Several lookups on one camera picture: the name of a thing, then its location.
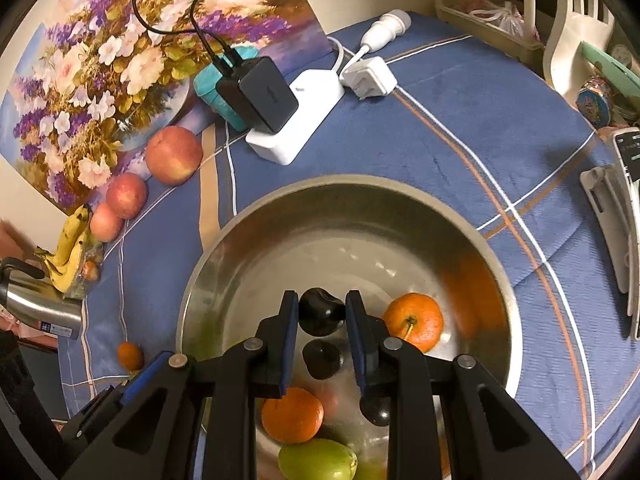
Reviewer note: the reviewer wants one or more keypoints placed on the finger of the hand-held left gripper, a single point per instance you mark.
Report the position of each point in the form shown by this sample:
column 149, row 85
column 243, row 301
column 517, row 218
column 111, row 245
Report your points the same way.
column 142, row 377

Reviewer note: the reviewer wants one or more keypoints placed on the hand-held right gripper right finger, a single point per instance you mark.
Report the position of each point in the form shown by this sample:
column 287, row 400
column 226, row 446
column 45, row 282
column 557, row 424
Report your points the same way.
column 357, row 345

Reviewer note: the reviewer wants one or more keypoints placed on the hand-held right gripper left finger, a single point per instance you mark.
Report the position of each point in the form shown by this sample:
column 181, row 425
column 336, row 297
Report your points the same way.
column 289, row 340

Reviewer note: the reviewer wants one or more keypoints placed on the orange mandarin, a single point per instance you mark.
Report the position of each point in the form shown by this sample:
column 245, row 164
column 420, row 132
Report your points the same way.
column 292, row 415
column 415, row 322
column 129, row 355

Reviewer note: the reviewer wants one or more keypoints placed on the dark plum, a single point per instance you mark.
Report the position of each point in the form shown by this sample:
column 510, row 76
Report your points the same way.
column 376, row 410
column 320, row 312

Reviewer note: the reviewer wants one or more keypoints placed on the stainless steel bowl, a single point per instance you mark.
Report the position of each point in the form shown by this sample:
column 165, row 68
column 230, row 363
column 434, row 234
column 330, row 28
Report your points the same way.
column 325, row 240

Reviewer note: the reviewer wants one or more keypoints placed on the green mango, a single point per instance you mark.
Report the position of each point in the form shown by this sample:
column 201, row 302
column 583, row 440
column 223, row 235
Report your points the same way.
column 315, row 460

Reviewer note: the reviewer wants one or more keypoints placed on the stainless steel kettle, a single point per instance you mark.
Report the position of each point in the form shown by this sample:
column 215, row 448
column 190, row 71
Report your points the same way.
column 35, row 305

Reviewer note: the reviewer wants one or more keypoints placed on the small bagged orange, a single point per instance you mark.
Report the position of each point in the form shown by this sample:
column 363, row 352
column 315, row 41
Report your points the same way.
column 91, row 270

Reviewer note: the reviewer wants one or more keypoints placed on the clear plastic bag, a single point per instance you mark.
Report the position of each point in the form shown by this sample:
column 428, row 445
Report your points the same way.
column 95, row 255

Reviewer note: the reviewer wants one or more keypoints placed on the yellow banana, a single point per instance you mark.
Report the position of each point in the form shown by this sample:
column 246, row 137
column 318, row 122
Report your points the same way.
column 75, row 232
column 62, row 272

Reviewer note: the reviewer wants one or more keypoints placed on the red apple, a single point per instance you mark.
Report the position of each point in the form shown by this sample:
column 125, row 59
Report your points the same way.
column 126, row 195
column 174, row 155
column 106, row 222

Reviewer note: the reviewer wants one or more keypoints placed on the white power strip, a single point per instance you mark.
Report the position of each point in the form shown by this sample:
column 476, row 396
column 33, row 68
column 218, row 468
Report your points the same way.
column 295, row 130

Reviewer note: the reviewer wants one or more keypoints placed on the black charger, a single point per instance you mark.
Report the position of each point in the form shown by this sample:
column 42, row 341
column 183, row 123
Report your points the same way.
column 265, row 95

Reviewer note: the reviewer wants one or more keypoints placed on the teal box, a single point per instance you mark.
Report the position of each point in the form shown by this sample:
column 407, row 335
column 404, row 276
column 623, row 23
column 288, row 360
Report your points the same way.
column 210, row 90

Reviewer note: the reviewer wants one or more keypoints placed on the blue plaid tablecloth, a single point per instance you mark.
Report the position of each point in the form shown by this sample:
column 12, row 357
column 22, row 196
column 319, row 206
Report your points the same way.
column 475, row 110

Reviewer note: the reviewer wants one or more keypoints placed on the white plug adapter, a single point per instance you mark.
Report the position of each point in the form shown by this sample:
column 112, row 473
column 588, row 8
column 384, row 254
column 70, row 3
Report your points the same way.
column 370, row 77

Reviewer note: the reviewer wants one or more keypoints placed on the white plastic stand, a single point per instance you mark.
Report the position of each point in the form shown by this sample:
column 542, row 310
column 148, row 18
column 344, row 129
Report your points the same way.
column 612, row 220

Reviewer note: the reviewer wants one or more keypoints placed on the white round plug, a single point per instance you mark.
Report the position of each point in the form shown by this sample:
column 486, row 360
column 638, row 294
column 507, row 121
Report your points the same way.
column 387, row 27

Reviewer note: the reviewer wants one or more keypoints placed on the floral painting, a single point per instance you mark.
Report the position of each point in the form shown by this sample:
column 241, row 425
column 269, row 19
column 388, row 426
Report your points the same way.
column 100, row 60

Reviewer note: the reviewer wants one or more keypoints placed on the white remote control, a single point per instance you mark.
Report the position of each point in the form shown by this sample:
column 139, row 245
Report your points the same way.
column 629, row 155

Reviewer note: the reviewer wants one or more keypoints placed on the decorated round tin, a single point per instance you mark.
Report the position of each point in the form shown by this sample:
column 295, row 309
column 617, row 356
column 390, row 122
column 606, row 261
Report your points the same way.
column 594, row 99

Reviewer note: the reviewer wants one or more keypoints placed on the beige plastic basket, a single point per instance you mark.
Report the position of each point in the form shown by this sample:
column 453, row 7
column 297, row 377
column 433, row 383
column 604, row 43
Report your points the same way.
column 450, row 12

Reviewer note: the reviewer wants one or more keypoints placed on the pink white plastic bag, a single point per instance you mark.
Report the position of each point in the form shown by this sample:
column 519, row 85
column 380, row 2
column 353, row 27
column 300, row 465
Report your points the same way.
column 500, row 15

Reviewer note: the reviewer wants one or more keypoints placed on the white plastic chair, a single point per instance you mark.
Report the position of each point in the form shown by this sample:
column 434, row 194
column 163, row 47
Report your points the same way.
column 565, row 35

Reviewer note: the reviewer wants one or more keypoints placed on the green plastic board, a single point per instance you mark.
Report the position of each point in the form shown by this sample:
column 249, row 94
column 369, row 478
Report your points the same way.
column 607, row 65

